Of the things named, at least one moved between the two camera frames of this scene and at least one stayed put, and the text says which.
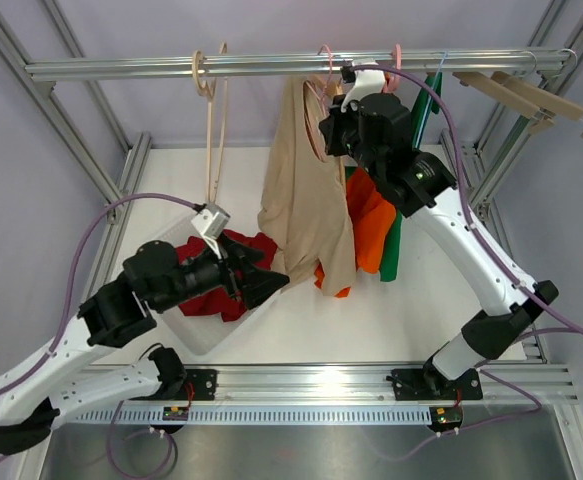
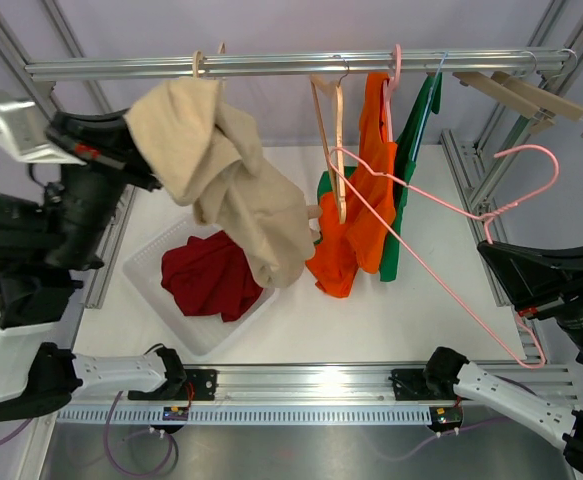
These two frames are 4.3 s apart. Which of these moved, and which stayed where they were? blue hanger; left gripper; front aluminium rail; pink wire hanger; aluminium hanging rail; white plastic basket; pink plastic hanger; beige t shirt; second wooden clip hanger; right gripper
Moved: beige t shirt; right gripper; pink wire hanger; left gripper
Stayed: pink plastic hanger; front aluminium rail; white plastic basket; second wooden clip hanger; blue hanger; aluminium hanging rail
